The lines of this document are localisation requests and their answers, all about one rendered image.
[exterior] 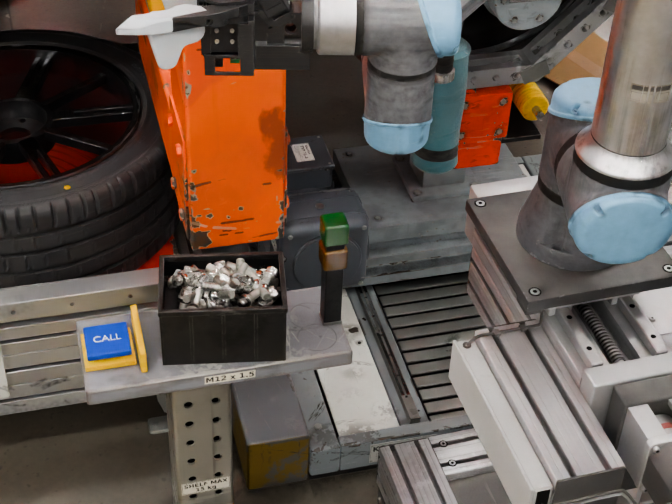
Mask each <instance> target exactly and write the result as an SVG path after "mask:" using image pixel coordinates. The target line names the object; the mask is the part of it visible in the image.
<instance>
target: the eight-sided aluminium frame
mask: <svg viewBox="0 0 672 504"><path fill-rule="evenodd" d="M616 1H617V0H576V1H575V2H574V3H572V4H571V5H570V6H569V7H568V8H567V9H566V10H565V11H564V12H563V13H561V14H560V15H559V16H558V17H557V18H556V19H555V20H554V21H553V22H552V23H550V24H549V25H548V26H547V27H546V28H545V29H544V30H543V31H542V32H541V33H539V34H538V35H537V36H536V37H535V38H534V39H533V40H532V41H531V42H530V43H528V44H527V45H526V46H525V47H524V48H523V49H521V50H513V51H503V52H494V53H484V54H475V55H469V65H468V79H467V89H475V88H484V87H493V86H502V85H511V84H520V83H523V84H524V85H525V84H527V83H530V82H537V81H539V80H540V79H541V78H542V77H543V76H545V75H547V74H549V73H550V70H551V69H552V68H554V67H555V66H556V65H557V64H558V63H559V62H560V61H561V60H562V59H564V58H565V57H566V56H567V55H568V54H569V53H570V52H571V51H573V50H574V49H575V48H576V47H577V46H578V45H579V44H580V43H581V42H583V41H584V40H585V39H586V38H587V37H588V36H589V35H590V34H591V33H593V32H594V31H595V30H596V29H597V28H598V27H599V26H600V25H602V24H603V23H604V22H605V21H606V20H607V19H608V18H609V17H610V16H612V15H613V14H614V11H615V6H616Z"/></svg>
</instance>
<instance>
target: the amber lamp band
mask: <svg viewBox="0 0 672 504"><path fill-rule="evenodd" d="M319 260H320V262H321V265H322V267H323V270H324V271H333V270H340V269H346V268H347V263H348V249H347V247H346V245H345V249H341V250H334V251H327V250H326V248H325V246H324V243H323V241H322V239H321V240H320V241H319Z"/></svg>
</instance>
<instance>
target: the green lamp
mask: <svg viewBox="0 0 672 504"><path fill-rule="evenodd" d="M319 233H320V236H321V238H322V241H323V243H324V246H325V247H333V246H340V245H346V244H348V243H349V224H348V221H347V219H346V217H345V214H344V213H343V212H337V213H330V214H322V215H321V216H320V231H319Z"/></svg>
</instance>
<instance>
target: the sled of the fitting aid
mask: <svg viewBox="0 0 672 504"><path fill-rule="evenodd" d="M332 180H333V182H334V184H335V187H336V189H338V188H343V187H342V185H341V183H340V180H339V178H338V176H337V173H336V171H335V169H334V168H332ZM472 247H473V246H472V244H471V242H470V241H469V239H468V237H467V236H466V234H465V231H463V232H456V233H448V234H441V235H434V236H426V237H419V238H412V239H404V240H397V241H390V242H382V243H375V244H369V257H368V259H367V262H366V275H365V279H364V281H363V284H362V285H357V286H351V287H344V288H343V289H346V288H353V287H360V286H367V285H374V284H380V283H387V282H394V281H401V280H408V279H415V278H422V277H429V276H436V275H443V274H450V273H457V272H464V271H469V265H470V258H471V251H472Z"/></svg>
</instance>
